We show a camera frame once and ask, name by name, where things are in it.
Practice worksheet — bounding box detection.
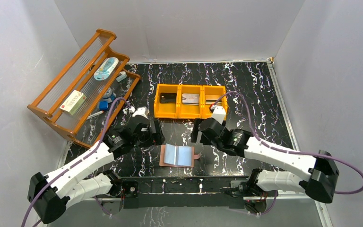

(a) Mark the pink leather card holder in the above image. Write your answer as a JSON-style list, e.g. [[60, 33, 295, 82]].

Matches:
[[159, 144, 201, 168]]

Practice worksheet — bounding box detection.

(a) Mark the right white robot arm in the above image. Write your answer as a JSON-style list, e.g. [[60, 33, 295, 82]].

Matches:
[[191, 106, 339, 203]]

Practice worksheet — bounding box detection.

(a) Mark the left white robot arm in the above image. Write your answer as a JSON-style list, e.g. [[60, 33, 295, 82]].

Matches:
[[27, 107, 164, 224]]

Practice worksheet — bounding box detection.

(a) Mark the card in right bin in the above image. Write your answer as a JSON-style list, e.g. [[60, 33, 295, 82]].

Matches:
[[204, 95, 222, 106]]

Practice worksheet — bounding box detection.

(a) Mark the card stack middle bin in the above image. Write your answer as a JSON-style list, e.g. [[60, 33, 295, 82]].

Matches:
[[181, 93, 200, 105]]

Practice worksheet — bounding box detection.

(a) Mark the yellow three-compartment bin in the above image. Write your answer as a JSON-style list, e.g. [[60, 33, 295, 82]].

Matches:
[[154, 84, 228, 119]]

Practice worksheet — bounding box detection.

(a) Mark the white orange marker pen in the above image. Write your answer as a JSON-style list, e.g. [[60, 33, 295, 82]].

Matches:
[[87, 111, 104, 120]]

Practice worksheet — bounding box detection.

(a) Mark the blue round cap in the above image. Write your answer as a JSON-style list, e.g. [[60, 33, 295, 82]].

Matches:
[[98, 101, 109, 111]]

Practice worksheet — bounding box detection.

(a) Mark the blue white tape roll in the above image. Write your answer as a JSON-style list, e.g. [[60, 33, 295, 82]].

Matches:
[[102, 87, 116, 103]]

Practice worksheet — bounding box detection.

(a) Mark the orange wooden shelf rack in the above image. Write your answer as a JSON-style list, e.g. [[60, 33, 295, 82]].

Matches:
[[27, 29, 141, 148]]

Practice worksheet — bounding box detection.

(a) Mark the white green medicine box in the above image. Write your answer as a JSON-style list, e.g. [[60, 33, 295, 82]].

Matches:
[[60, 90, 86, 115]]

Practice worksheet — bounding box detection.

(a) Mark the blue white toothbrush package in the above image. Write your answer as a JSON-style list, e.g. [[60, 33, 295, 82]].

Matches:
[[94, 57, 119, 81]]

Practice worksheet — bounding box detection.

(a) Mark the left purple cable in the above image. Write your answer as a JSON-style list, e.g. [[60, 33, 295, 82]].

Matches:
[[20, 97, 135, 227]]

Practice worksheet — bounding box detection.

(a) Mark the black metal base rail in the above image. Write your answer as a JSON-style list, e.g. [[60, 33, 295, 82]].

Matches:
[[42, 175, 326, 210]]

